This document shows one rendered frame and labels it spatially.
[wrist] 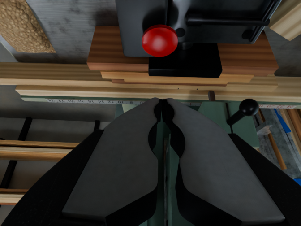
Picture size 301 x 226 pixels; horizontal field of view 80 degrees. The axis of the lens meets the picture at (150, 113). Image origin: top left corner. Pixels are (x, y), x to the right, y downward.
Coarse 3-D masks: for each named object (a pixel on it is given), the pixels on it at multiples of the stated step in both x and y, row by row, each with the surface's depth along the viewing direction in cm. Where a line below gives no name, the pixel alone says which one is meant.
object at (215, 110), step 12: (204, 108) 26; (216, 108) 26; (228, 108) 26; (216, 120) 25; (240, 120) 25; (252, 120) 25; (228, 132) 24; (240, 132) 24; (252, 132) 24; (252, 144) 24
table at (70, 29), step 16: (32, 0) 24; (48, 0) 24; (64, 0) 24; (80, 0) 24; (96, 0) 24; (112, 0) 24; (48, 16) 26; (64, 16) 26; (80, 16) 26; (96, 16) 26; (112, 16) 26; (48, 32) 29; (64, 32) 29; (80, 32) 29; (272, 32) 28; (64, 48) 32; (80, 48) 31; (272, 48) 30; (288, 48) 30; (288, 64) 34
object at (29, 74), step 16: (0, 64) 35; (16, 64) 35; (32, 64) 35; (48, 64) 35; (64, 64) 35; (80, 64) 35; (0, 80) 33; (16, 80) 33; (32, 80) 33; (48, 80) 33; (64, 80) 33; (80, 80) 33; (96, 80) 33; (256, 80) 34; (272, 80) 34
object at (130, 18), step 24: (120, 0) 13; (144, 0) 13; (168, 0) 16; (192, 0) 14; (216, 0) 14; (240, 0) 14; (264, 0) 14; (120, 24) 15; (144, 24) 15; (168, 24) 16
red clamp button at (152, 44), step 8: (160, 24) 14; (144, 32) 14; (152, 32) 14; (160, 32) 14; (168, 32) 14; (144, 40) 15; (152, 40) 14; (160, 40) 14; (168, 40) 14; (176, 40) 15; (144, 48) 15; (152, 48) 15; (160, 48) 15; (168, 48) 15; (160, 56) 16
